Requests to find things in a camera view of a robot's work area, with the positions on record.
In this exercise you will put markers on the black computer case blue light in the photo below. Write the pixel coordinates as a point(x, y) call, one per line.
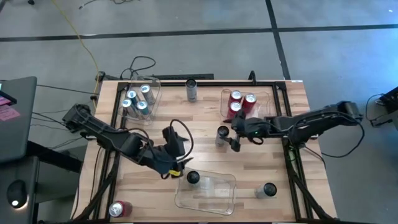
point(390, 99)

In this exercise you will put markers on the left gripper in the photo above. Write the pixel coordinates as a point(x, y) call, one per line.
point(164, 155)

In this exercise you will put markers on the black tablet lit screen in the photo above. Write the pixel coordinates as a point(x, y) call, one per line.
point(7, 98)

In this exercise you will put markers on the black clamp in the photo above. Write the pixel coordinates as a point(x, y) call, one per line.
point(252, 75)

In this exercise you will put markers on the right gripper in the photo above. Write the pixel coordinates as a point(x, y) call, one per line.
point(253, 127)

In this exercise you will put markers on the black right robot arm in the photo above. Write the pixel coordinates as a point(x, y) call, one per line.
point(311, 121)

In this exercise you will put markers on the grey desk top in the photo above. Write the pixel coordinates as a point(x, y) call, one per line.
point(18, 130)

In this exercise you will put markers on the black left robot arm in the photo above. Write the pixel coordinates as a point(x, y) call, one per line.
point(102, 132)

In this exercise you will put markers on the red cola can white script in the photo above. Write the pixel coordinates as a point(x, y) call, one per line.
point(250, 98)

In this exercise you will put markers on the clear plastic bin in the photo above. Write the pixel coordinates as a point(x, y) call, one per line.
point(264, 102)
point(155, 112)
point(214, 196)

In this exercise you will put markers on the black aluminium table frame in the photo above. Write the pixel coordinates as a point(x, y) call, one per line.
point(211, 83)

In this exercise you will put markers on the red soda can silver lid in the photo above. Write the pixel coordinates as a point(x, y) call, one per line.
point(116, 209)

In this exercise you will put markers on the red cola can black script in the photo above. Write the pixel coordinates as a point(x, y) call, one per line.
point(236, 94)
point(235, 106)

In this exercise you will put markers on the black computer mouse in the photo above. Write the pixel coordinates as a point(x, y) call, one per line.
point(17, 194)

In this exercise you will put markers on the yellow tape tag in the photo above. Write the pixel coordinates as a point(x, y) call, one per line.
point(174, 172)

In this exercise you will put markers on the black desk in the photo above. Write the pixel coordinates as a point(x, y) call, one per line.
point(12, 174)

